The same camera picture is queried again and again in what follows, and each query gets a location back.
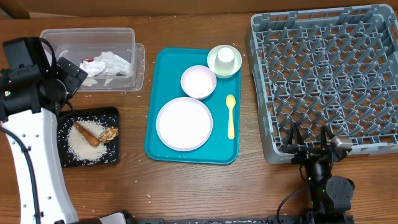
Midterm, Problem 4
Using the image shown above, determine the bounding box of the pale green bowl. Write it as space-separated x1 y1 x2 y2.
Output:
207 45 242 78

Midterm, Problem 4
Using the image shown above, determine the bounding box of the teal plastic tray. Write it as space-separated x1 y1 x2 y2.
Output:
144 48 241 165

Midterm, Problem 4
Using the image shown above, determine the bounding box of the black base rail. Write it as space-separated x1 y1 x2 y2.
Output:
131 215 305 224

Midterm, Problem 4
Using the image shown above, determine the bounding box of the white cup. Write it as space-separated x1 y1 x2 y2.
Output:
215 47 234 74

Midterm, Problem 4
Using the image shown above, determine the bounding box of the pile of rice grains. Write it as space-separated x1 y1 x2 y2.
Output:
57 114 119 167

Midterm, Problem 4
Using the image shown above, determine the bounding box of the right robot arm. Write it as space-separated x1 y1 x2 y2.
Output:
276 123 355 223

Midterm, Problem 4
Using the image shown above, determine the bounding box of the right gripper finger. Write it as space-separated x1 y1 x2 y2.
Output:
285 123 305 149
320 125 335 149

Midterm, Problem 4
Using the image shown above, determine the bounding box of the clear plastic bin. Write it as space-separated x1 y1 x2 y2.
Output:
40 27 145 91

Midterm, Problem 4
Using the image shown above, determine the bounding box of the orange carrot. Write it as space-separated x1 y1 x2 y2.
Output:
73 121 100 147

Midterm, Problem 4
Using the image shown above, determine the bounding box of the small white tissue piece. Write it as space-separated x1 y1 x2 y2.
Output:
81 77 113 88

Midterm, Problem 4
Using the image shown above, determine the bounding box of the yellow plastic spoon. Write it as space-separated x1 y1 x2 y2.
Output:
226 94 236 140

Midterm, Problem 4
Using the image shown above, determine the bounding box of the black plastic tray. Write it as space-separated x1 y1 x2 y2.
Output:
57 107 120 164

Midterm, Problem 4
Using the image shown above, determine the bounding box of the pink bowl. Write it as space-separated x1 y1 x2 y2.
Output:
180 65 217 100

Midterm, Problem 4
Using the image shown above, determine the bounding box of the large white plate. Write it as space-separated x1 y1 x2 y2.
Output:
155 97 213 152

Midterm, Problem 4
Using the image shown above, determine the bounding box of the grey dishwasher rack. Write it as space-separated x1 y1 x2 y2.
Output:
246 4 397 164

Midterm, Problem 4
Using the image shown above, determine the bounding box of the white napkin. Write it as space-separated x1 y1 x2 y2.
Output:
80 51 131 77

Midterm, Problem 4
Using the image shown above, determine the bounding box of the brown walnut cookie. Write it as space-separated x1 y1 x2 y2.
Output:
98 127 119 144

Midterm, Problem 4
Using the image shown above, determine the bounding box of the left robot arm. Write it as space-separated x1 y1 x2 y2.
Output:
1 37 87 223

